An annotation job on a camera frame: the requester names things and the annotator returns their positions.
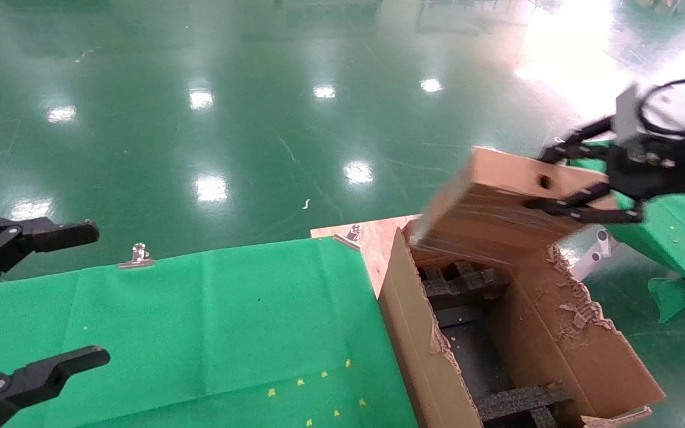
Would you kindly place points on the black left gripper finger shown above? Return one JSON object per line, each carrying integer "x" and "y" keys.
{"x": 33, "y": 380}
{"x": 27, "y": 235}

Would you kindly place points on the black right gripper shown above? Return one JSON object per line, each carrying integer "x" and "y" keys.
{"x": 669, "y": 166}

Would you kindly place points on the small brown cardboard box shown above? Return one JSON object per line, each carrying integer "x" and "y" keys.
{"x": 485, "y": 214}

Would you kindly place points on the large open torn carton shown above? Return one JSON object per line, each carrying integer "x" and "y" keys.
{"x": 586, "y": 356}

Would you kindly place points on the white metal table leg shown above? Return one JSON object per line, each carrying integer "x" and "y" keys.
{"x": 595, "y": 255}

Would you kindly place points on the silver binder clip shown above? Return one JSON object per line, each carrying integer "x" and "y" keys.
{"x": 138, "y": 257}
{"x": 348, "y": 239}

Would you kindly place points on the large green table cloth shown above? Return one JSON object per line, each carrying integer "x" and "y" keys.
{"x": 200, "y": 327}

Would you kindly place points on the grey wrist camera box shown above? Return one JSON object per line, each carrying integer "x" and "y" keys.
{"x": 675, "y": 110}

